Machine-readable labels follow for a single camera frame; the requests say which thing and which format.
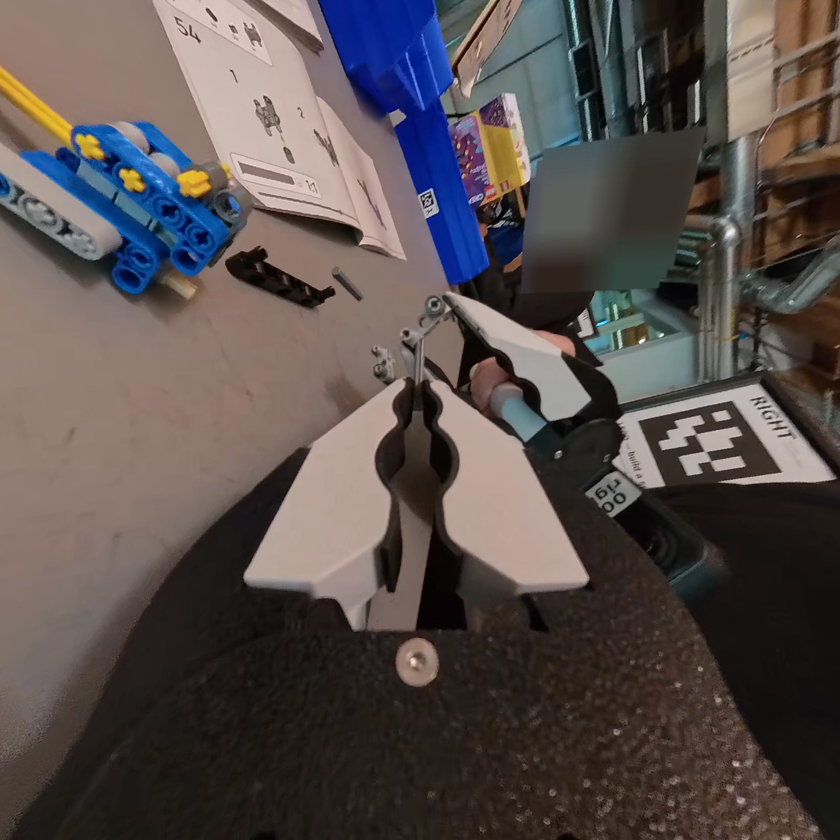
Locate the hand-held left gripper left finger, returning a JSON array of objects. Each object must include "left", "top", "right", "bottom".
[{"left": 244, "top": 379, "right": 416, "bottom": 632}]

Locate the brown cardboard box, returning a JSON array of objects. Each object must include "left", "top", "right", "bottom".
[{"left": 451, "top": 0, "right": 526, "bottom": 98}]

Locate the open instruction manual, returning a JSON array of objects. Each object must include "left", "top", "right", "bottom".
[{"left": 152, "top": 0, "right": 408, "bottom": 260}]

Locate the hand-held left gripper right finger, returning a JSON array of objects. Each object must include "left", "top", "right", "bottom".
[{"left": 420, "top": 379, "right": 589, "bottom": 599}]

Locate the black lego beam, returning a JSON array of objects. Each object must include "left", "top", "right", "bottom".
[{"left": 225, "top": 246, "right": 336, "bottom": 309}]

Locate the silver ventilation duct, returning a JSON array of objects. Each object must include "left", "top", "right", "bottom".
[{"left": 682, "top": 131, "right": 840, "bottom": 388}]

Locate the purple yellow toy box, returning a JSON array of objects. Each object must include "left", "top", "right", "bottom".
[{"left": 448, "top": 93, "right": 531, "bottom": 206}]

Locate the blue lego assembly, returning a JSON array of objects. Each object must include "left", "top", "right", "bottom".
[{"left": 0, "top": 66, "right": 253, "bottom": 298}]

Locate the blue bin with white label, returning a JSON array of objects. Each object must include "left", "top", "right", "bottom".
[{"left": 392, "top": 98, "right": 492, "bottom": 284}]

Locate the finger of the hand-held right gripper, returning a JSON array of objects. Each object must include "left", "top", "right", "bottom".
[{"left": 445, "top": 292, "right": 593, "bottom": 422}]

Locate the person's right hand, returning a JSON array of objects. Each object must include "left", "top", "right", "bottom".
[{"left": 469, "top": 331, "right": 578, "bottom": 411}]

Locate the white printed leaflet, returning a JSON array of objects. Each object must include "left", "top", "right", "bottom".
[{"left": 249, "top": 0, "right": 326, "bottom": 55}]

